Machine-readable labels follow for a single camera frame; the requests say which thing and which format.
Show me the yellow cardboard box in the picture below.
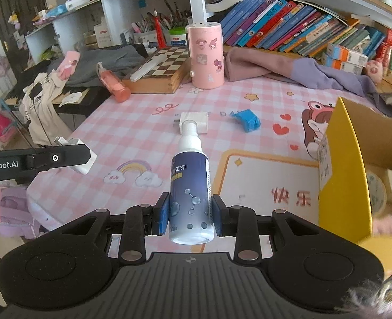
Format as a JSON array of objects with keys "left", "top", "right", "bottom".
[{"left": 318, "top": 98, "right": 392, "bottom": 276}]

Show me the pink pig plush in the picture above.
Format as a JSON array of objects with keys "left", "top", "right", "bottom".
[{"left": 365, "top": 60, "right": 383, "bottom": 85}]

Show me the pink cylindrical container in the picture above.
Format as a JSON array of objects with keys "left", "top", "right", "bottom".
[{"left": 186, "top": 22, "right": 225, "bottom": 89}]

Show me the blue spray bottle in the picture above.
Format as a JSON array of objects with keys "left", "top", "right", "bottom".
[{"left": 169, "top": 121, "right": 215, "bottom": 246}]

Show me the white tote bag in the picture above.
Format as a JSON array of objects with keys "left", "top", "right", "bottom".
[{"left": 19, "top": 71, "right": 72, "bottom": 146}]

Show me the blue tape piece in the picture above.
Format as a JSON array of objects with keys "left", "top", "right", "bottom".
[{"left": 231, "top": 110, "right": 261, "bottom": 133}]

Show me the wooden chess board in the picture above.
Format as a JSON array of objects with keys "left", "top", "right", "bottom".
[{"left": 122, "top": 46, "right": 190, "bottom": 94}]

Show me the orange pink bottle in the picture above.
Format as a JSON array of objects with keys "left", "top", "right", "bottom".
[{"left": 97, "top": 62, "right": 131, "bottom": 103}]

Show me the grey clothing pile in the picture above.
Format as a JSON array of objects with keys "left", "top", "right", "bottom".
[{"left": 47, "top": 45, "right": 145, "bottom": 88}]

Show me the orange white medicine box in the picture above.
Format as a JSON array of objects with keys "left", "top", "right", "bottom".
[{"left": 321, "top": 43, "right": 368, "bottom": 75}]

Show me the white power adapter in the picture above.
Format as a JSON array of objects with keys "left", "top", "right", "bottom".
[{"left": 174, "top": 112, "right": 208, "bottom": 134}]

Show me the pink purple cloth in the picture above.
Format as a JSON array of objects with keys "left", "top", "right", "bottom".
[{"left": 224, "top": 48, "right": 392, "bottom": 118}]

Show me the pink checkered tablecloth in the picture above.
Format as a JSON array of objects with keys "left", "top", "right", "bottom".
[{"left": 27, "top": 78, "right": 365, "bottom": 230}]

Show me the white bookshelf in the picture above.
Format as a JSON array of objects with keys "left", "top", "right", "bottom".
[{"left": 25, "top": 0, "right": 392, "bottom": 61}]

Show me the small white red box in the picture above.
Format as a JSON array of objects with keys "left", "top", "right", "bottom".
[{"left": 55, "top": 137, "right": 97, "bottom": 175}]

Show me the row of colourful books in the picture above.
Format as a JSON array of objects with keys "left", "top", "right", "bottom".
[{"left": 220, "top": 0, "right": 392, "bottom": 76}]

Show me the yellow tape roll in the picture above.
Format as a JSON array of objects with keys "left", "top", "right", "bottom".
[{"left": 366, "top": 171, "right": 387, "bottom": 217}]

